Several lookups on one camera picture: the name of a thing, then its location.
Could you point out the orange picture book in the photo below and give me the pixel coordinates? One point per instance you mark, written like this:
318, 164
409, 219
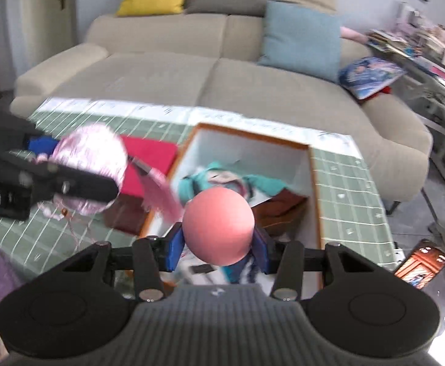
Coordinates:
422, 263

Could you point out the red cardboard box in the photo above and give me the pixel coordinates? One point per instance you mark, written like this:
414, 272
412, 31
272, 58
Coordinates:
150, 156

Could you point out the pile of books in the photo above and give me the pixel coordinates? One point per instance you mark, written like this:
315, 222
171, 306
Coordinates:
424, 42

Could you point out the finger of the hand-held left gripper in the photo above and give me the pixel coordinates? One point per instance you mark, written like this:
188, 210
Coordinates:
43, 144
85, 186

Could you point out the dark wall hook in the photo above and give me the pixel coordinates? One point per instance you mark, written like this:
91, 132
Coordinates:
61, 2

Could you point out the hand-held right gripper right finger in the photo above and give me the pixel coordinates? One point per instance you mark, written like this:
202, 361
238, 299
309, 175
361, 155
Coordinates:
261, 251

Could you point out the orange cardboard box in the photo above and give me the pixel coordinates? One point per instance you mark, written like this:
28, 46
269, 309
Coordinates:
222, 148

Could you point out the blue printed cushion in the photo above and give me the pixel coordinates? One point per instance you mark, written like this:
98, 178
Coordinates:
367, 74

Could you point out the pink glittery ball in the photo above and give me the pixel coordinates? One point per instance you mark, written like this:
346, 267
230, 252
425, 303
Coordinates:
92, 148

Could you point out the teal haired plush doll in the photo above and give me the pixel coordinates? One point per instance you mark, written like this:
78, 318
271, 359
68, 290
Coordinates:
268, 183

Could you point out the green grid mat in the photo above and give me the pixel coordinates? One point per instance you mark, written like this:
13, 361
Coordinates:
344, 183

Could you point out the grey side table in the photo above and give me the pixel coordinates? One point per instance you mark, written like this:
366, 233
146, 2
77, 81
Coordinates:
440, 95

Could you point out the pink foam ball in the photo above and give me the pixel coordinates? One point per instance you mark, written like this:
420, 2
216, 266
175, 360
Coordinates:
218, 225

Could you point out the grey cushion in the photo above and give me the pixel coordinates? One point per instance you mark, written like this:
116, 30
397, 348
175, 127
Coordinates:
226, 2

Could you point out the blue plush bird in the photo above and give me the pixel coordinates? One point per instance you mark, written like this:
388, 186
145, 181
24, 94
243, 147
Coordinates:
241, 270

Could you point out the brown leather pouch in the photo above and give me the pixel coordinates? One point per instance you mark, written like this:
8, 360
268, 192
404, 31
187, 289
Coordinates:
287, 209

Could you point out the beige sofa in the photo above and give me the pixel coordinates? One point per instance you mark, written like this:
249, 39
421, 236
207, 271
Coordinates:
150, 76

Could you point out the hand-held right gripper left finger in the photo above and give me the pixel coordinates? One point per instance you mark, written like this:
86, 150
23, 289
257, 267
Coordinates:
175, 251

